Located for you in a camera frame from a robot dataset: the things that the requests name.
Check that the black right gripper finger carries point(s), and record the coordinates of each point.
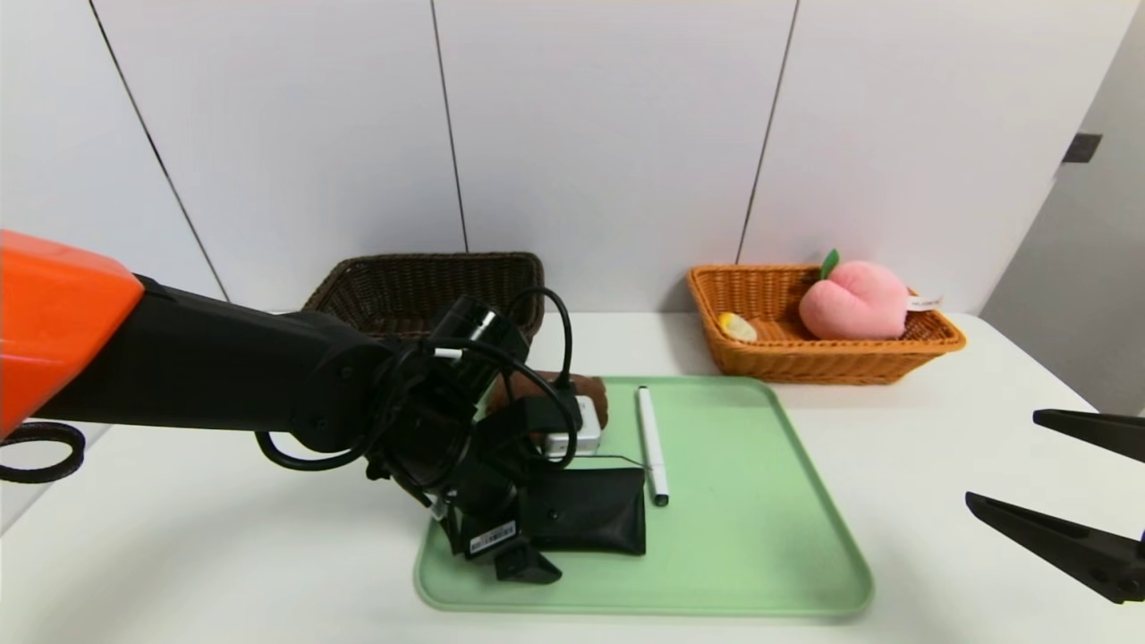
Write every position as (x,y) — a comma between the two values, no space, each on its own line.
(1064,546)
(1105,431)

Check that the light green plastic tray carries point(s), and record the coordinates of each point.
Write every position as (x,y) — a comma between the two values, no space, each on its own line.
(742,555)

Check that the white marker pen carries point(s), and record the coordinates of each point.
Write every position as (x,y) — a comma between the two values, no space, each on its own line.
(651,443)

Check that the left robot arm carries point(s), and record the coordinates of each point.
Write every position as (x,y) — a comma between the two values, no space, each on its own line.
(206,367)

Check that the pink plush peach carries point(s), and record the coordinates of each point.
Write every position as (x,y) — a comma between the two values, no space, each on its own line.
(854,300)

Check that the dark grey wall bracket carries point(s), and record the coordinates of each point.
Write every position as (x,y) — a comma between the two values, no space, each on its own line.
(1083,148)

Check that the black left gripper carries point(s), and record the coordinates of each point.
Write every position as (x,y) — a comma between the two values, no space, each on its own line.
(494,538)

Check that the black leather snap pouch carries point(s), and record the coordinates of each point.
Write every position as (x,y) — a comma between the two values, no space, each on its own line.
(595,514)

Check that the orange white toy fruit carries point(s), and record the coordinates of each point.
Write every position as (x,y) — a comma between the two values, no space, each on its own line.
(738,327)

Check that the orange wicker basket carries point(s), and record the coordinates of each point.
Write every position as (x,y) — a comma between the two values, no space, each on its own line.
(805,365)

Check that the dark brown wicker basket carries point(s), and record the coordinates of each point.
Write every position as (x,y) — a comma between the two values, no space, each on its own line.
(402,286)

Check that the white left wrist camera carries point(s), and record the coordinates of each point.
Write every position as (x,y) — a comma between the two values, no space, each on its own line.
(580,429)

